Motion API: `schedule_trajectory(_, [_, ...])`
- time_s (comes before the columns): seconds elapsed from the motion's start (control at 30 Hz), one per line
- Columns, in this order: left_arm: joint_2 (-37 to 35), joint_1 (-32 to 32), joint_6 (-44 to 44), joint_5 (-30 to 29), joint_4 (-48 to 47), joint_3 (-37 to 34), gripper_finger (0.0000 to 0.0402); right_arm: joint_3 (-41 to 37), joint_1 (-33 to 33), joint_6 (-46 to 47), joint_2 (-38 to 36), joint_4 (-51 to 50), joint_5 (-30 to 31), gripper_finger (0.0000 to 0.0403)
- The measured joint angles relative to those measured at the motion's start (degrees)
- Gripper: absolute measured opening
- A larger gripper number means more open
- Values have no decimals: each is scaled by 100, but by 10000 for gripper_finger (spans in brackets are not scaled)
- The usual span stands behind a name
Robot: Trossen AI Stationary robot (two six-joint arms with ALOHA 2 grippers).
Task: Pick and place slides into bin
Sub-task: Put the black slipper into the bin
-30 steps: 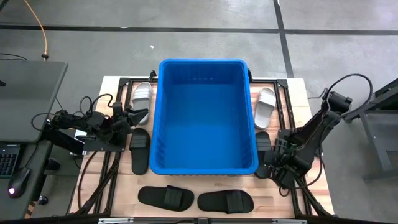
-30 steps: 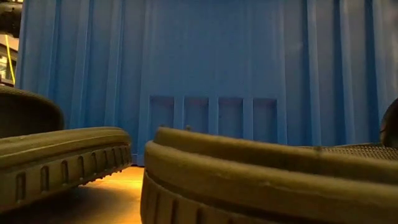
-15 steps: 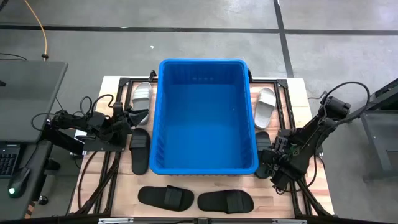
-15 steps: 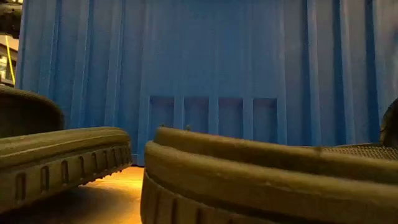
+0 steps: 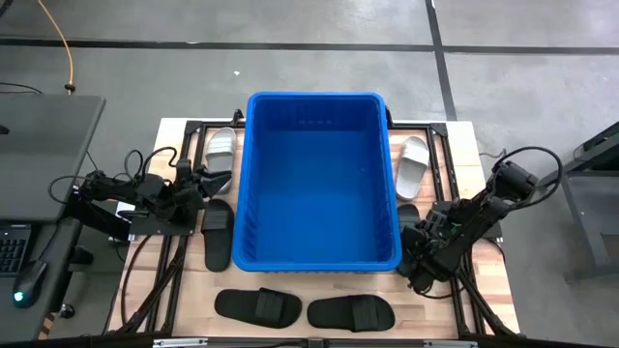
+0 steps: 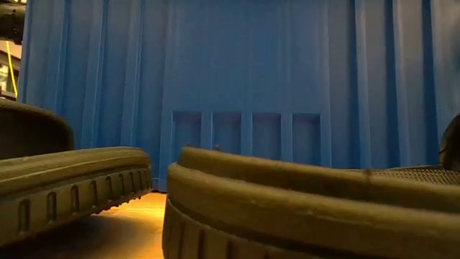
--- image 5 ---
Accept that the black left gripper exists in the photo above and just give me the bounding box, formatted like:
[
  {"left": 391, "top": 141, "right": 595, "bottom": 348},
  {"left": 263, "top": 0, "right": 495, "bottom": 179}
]
[{"left": 173, "top": 159, "right": 233, "bottom": 217}]

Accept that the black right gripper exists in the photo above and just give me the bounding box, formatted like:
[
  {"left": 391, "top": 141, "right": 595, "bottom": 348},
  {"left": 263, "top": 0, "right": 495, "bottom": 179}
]
[{"left": 398, "top": 212, "right": 465, "bottom": 294}]

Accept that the grey slide sandal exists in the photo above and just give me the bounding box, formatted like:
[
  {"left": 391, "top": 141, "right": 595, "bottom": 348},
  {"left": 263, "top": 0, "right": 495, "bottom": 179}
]
[
  {"left": 204, "top": 127, "right": 239, "bottom": 195},
  {"left": 395, "top": 135, "right": 431, "bottom": 202}
]

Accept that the blue plastic bin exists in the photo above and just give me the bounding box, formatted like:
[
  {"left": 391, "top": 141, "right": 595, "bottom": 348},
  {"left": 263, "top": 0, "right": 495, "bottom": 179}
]
[{"left": 232, "top": 91, "right": 403, "bottom": 274}]

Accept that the grey side desk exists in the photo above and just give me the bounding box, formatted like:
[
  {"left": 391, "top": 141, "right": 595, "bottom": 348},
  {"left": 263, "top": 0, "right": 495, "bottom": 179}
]
[{"left": 0, "top": 94, "right": 107, "bottom": 223}]

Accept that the dark keyboard desk surface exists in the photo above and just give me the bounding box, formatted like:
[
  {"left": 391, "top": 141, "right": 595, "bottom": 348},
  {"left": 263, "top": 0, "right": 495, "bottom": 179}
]
[{"left": 0, "top": 217, "right": 84, "bottom": 342}]

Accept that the black side table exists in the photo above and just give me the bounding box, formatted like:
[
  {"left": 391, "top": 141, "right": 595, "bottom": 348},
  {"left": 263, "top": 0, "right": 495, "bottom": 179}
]
[{"left": 534, "top": 120, "right": 619, "bottom": 284}]

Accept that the black computer mouse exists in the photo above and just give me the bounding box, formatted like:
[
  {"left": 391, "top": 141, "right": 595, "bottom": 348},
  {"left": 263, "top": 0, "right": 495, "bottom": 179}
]
[{"left": 12, "top": 259, "right": 48, "bottom": 309}]

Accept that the black keyboard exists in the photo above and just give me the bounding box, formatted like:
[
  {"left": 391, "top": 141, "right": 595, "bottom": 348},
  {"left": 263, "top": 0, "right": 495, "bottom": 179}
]
[{"left": 0, "top": 224, "right": 33, "bottom": 278}]

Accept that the black aluminium table frame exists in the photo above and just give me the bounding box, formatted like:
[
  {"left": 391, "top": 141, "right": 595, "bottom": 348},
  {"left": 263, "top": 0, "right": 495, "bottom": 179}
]
[{"left": 108, "top": 118, "right": 521, "bottom": 339}]

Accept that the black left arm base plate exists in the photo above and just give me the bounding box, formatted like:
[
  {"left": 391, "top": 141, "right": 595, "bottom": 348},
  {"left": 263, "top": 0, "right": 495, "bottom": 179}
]
[{"left": 128, "top": 212, "right": 197, "bottom": 238}]

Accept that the silver metal bracket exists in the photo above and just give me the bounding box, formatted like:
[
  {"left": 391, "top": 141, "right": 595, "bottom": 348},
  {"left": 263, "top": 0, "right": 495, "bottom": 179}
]
[
  {"left": 423, "top": 339, "right": 479, "bottom": 348},
  {"left": 152, "top": 337, "right": 209, "bottom": 348}
]

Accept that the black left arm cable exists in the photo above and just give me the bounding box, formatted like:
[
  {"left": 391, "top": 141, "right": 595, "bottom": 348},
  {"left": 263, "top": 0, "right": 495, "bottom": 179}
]
[{"left": 46, "top": 145, "right": 181, "bottom": 205}]

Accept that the black cable on table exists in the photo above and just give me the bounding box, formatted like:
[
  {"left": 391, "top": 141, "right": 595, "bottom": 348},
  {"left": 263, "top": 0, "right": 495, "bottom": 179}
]
[{"left": 119, "top": 234, "right": 152, "bottom": 326}]

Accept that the yellow cable with black plug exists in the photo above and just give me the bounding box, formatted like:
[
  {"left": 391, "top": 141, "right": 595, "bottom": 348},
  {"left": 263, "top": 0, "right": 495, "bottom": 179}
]
[{"left": 37, "top": 0, "right": 77, "bottom": 94}]

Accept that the thin black floor cable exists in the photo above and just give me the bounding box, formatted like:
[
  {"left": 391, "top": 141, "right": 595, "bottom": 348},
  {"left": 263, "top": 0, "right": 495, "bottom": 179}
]
[{"left": 0, "top": 81, "right": 44, "bottom": 96}]

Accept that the black camera crossbar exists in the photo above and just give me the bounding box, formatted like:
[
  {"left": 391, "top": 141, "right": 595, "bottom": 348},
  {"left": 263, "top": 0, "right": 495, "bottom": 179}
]
[{"left": 0, "top": 333, "right": 619, "bottom": 348}]

